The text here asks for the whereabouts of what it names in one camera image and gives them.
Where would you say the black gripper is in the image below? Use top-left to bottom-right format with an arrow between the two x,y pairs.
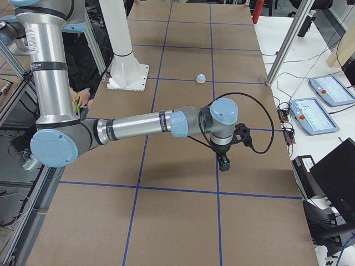
211,142 -> 231,172

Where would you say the blue white call bell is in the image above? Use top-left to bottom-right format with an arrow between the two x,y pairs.
196,74 -> 206,84

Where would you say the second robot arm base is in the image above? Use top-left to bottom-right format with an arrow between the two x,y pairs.
1,15 -> 29,55

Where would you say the orange circuit board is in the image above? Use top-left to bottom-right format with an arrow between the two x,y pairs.
277,109 -> 290,123

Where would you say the black box with label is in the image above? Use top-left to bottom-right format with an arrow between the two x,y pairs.
292,155 -> 322,199

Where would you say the near blue teach pendant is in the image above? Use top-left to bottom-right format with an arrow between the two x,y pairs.
289,97 -> 339,135

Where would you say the blue teach pendant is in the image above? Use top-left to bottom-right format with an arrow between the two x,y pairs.
309,75 -> 354,107
289,97 -> 339,135

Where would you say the black laptop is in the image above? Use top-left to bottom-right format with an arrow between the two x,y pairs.
310,137 -> 354,222

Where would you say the far blue teach pendant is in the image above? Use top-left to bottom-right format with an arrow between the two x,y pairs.
309,75 -> 354,107

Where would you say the black bottle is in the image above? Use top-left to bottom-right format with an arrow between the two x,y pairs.
297,10 -> 316,38

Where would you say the red cylinder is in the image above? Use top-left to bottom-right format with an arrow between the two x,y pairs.
252,0 -> 264,24

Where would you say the seated person in black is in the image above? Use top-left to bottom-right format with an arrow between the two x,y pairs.
62,33 -> 102,108

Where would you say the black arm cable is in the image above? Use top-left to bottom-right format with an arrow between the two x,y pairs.
194,92 -> 275,155

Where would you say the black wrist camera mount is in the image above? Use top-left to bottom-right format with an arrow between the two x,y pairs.
231,123 -> 253,148

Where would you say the white camera pillar with base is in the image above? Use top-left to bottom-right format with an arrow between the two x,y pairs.
99,0 -> 149,91

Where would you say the aluminium frame post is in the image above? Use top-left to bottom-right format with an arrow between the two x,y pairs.
265,0 -> 315,87

